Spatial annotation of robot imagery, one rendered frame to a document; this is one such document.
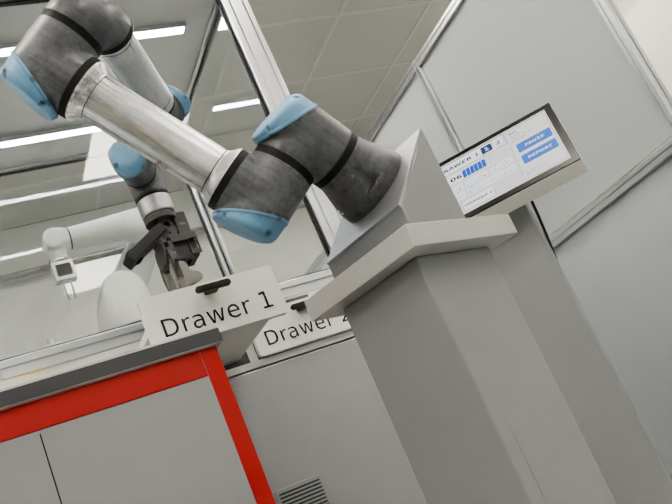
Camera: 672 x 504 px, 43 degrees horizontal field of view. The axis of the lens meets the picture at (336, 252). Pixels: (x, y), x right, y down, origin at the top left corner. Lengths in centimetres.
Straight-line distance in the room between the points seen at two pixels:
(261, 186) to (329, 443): 84
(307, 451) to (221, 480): 70
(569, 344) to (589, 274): 100
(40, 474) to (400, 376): 57
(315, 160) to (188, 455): 53
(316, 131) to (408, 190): 19
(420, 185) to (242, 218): 31
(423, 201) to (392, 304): 18
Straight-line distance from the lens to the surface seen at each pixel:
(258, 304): 176
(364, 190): 149
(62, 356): 202
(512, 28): 333
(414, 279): 138
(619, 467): 228
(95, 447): 137
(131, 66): 168
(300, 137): 146
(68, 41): 151
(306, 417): 208
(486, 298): 145
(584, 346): 227
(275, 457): 204
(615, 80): 298
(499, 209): 225
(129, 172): 183
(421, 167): 150
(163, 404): 139
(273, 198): 143
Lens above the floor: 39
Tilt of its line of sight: 16 degrees up
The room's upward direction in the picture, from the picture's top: 24 degrees counter-clockwise
